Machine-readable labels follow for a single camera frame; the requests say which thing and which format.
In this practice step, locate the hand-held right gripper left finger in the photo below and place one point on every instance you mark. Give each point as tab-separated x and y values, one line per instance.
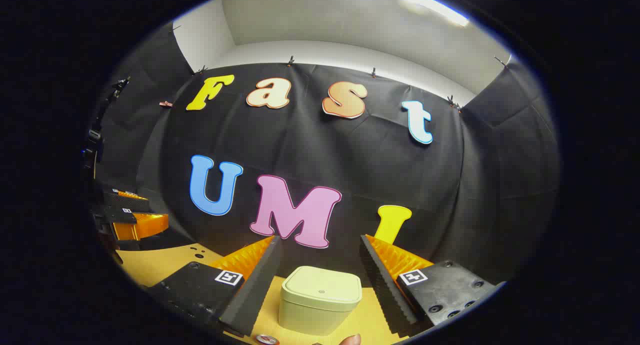
255	295

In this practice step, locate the pink cloth clip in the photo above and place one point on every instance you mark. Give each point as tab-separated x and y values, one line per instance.
165	104

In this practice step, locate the wooden desktop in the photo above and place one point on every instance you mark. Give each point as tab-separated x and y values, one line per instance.
155	265

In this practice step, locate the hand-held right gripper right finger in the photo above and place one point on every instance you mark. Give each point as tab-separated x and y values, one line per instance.
385	290

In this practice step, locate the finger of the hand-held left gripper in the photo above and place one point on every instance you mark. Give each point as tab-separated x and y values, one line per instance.
120	216
120	201

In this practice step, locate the black backdrop cloth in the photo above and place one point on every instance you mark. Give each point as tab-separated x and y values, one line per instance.
350	160

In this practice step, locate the orange pop can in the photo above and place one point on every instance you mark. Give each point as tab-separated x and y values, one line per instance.
266	340

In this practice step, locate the green desktop garbage bin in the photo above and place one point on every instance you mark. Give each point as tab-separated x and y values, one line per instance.
320	295

